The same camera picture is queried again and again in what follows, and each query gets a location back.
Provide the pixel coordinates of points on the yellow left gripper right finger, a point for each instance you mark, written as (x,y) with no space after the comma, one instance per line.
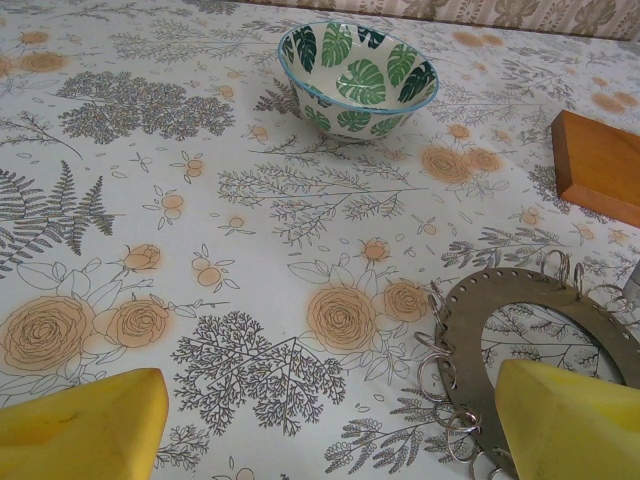
(570,430)

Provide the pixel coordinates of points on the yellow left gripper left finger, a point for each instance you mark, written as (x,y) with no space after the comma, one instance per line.
(75,435)

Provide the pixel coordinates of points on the floral print tablecloth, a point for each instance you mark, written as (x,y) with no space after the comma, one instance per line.
(200,225)

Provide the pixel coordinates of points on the green leaf print bowl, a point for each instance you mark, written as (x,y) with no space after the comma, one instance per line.
(360,80)

